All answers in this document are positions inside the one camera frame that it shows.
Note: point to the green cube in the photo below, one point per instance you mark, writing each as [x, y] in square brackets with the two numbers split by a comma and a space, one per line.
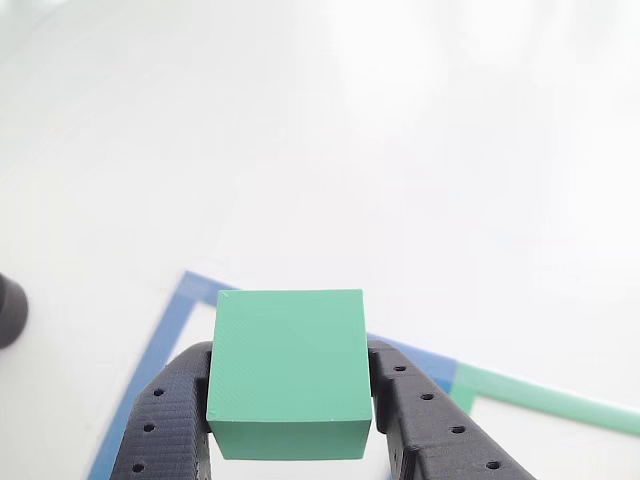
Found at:
[290, 350]

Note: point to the blue tape square frame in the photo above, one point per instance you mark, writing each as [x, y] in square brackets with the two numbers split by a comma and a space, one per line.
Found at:
[150, 360]

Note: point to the green tape square frame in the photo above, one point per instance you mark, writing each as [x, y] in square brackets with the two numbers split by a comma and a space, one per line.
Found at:
[540, 395]

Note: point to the black camera tripod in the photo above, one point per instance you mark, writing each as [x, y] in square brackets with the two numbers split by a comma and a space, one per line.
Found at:
[10, 310]

